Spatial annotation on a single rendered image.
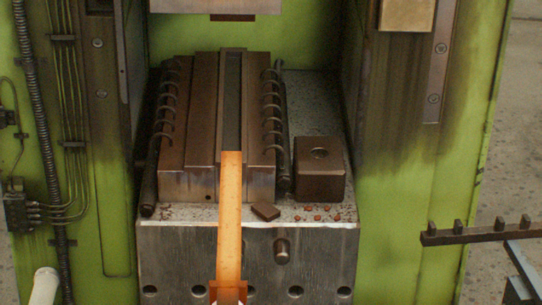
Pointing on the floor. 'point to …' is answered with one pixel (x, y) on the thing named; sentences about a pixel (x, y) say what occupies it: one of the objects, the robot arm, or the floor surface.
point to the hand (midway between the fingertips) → (227, 302)
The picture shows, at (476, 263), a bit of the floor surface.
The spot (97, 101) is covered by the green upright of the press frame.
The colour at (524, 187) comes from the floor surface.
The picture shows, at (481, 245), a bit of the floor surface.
